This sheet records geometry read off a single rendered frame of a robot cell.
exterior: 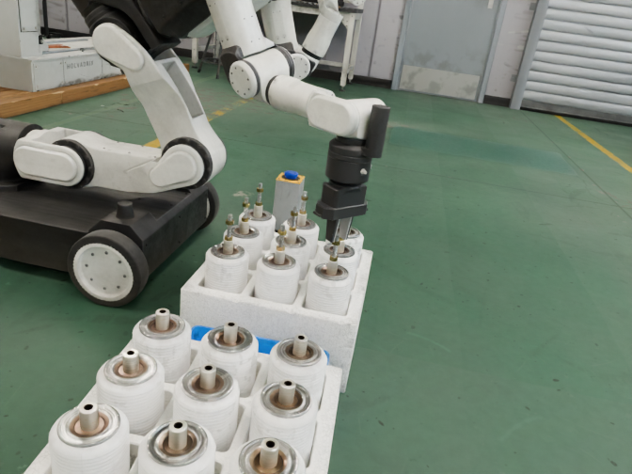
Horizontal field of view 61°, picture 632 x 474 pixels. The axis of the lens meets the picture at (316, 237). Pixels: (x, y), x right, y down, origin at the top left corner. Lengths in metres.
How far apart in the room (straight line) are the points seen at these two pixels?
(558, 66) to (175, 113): 5.18
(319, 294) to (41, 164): 0.89
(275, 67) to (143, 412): 0.72
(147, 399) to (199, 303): 0.40
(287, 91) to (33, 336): 0.80
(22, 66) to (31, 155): 2.04
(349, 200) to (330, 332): 0.28
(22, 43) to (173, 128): 2.28
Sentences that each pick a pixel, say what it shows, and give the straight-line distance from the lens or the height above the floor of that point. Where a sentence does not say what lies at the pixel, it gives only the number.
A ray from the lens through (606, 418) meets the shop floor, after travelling 1.45.
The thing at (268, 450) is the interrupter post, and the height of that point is 0.28.
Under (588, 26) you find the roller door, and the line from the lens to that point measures 6.30.
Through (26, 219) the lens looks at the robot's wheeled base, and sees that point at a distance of 1.59.
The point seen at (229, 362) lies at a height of 0.24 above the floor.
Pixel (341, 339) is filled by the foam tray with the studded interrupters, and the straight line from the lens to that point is 1.15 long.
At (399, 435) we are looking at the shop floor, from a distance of 1.18.
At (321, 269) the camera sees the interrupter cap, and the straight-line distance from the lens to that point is 1.17.
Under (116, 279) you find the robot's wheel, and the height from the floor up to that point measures 0.08.
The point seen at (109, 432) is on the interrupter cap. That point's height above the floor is 0.25.
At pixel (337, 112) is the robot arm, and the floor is 0.60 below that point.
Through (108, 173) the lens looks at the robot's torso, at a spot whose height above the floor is 0.27.
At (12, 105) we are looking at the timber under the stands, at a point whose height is 0.06.
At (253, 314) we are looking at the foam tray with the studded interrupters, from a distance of 1.17.
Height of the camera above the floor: 0.78
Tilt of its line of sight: 24 degrees down
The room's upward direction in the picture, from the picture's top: 8 degrees clockwise
